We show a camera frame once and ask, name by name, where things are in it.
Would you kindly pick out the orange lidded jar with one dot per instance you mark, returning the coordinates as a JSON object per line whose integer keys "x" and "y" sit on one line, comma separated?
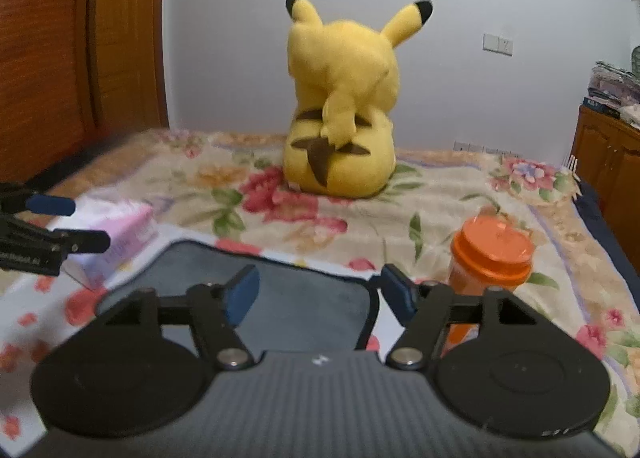
{"x": 487, "y": 253}

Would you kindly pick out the yellow plush toy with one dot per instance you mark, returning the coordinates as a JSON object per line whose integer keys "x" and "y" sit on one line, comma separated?
{"x": 340, "y": 103}

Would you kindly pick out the floral blanket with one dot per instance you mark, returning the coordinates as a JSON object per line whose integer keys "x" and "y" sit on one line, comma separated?
{"x": 440, "y": 218}

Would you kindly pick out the wooden headboard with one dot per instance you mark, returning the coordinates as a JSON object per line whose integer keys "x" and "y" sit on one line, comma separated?
{"x": 75, "y": 53}

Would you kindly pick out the white wall switch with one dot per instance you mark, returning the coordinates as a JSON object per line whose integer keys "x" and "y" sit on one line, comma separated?
{"x": 497, "y": 44}

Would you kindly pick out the pink tissue box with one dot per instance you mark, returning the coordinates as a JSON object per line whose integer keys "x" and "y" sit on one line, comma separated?
{"x": 117, "y": 233}

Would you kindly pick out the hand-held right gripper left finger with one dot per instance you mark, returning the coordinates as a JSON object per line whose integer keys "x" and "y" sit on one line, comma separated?
{"x": 241, "y": 294}

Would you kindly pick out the grey towel with dark border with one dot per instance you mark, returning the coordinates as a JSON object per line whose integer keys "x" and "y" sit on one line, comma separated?
{"x": 305, "y": 295}

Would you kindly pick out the white wall socket strip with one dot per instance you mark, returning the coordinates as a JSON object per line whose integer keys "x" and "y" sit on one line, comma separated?
{"x": 487, "y": 149}

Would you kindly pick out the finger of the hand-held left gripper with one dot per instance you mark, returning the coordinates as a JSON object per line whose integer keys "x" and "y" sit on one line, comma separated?
{"x": 80, "y": 241}
{"x": 50, "y": 204}

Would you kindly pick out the pile of books and cloths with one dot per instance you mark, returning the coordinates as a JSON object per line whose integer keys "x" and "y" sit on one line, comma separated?
{"x": 615, "y": 88}

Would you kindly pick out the wooden cabinet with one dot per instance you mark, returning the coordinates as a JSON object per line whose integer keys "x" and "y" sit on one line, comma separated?
{"x": 607, "y": 158}

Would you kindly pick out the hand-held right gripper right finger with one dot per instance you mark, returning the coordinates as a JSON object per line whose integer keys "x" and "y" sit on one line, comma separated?
{"x": 400, "y": 294}

